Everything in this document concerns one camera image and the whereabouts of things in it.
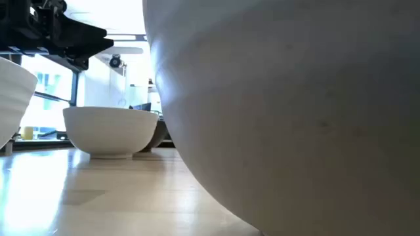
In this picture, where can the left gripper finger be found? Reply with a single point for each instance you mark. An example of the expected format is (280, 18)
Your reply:
(85, 49)
(75, 27)

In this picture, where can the ribbed white bowl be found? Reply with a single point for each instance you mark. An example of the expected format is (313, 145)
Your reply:
(13, 98)

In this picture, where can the pink bowl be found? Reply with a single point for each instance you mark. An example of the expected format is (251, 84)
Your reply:
(108, 131)

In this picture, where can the grey bowl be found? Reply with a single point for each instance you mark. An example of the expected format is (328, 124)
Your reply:
(158, 134)

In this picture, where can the plain white bowl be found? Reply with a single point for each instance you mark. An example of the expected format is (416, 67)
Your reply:
(295, 114)

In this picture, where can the yellow container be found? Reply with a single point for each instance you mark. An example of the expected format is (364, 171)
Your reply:
(28, 133)

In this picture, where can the black hanging camera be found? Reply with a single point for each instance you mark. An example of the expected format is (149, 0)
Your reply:
(115, 61)

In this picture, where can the black aluminium table frame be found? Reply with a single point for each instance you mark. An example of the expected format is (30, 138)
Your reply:
(39, 145)

